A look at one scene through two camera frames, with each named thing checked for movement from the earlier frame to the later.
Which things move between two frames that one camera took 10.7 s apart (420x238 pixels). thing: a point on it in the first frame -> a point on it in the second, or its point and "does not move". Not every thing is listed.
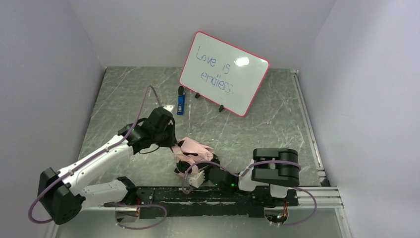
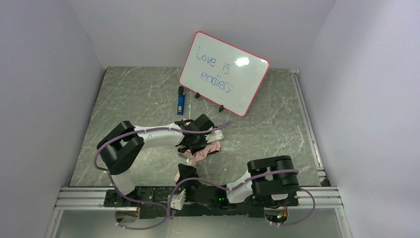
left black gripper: (169, 140) -> (192, 140)
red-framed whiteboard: (225, 74) does not move
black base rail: (206, 202) does not move
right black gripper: (203, 168) -> (185, 173)
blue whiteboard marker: (181, 100) does not move
